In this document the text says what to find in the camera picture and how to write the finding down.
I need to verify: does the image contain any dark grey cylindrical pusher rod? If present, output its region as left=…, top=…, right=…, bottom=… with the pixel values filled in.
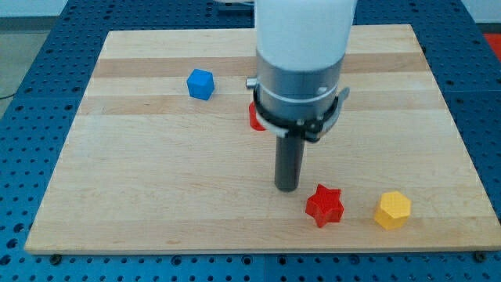
left=275, top=136, right=305, bottom=192

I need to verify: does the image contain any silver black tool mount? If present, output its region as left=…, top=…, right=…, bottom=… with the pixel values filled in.
left=253, top=52, right=350, bottom=143

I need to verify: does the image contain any red circle block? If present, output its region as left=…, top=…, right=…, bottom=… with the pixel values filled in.
left=248, top=102, right=265, bottom=131

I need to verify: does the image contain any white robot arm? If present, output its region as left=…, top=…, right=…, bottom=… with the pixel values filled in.
left=247, top=0, right=357, bottom=192

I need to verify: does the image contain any red star block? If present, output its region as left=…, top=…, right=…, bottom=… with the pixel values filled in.
left=305, top=184, right=344, bottom=228

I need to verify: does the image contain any blue cube block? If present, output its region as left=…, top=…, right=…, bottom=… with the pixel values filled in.
left=186, top=69, right=215, bottom=100

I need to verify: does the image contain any yellow hexagon block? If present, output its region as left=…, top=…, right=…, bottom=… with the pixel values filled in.
left=373, top=191, right=412, bottom=230

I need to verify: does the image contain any wooden board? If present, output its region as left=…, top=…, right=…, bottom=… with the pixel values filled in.
left=25, top=24, right=500, bottom=255

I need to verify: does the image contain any blue perforated table frame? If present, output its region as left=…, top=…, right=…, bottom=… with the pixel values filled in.
left=1, top=1, right=500, bottom=281

